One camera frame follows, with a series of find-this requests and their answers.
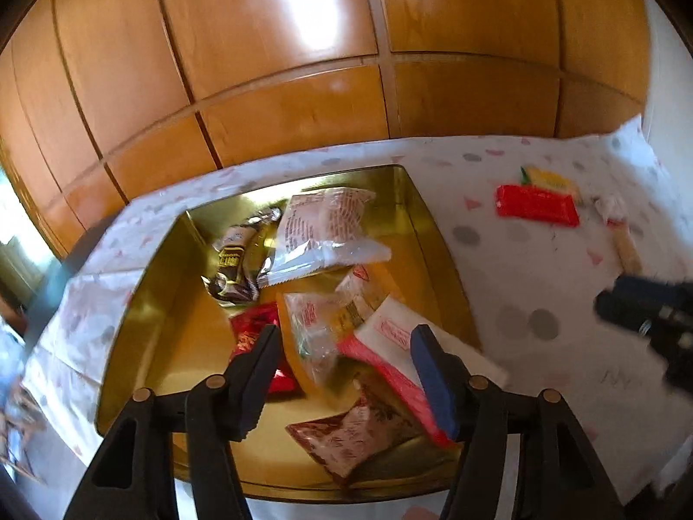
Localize red foil snack packet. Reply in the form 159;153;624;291
229;300;302;397

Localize patterned white tablecloth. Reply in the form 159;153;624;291
23;119;692;500

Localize white bread pastry packet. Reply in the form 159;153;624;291
257;187;391;288

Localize yellow cracker packet green ends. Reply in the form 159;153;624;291
520;164;583;204

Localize floral red white snack packet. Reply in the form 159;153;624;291
284;384;422;488

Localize rice bar red ends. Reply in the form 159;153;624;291
607;220;642;276

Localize dark brown chocolate snack packet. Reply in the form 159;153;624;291
201;207;282;308

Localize white nutrition label snack packet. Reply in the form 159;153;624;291
593;194;628;224

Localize clear orange snack packet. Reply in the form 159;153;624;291
275;265;389;397

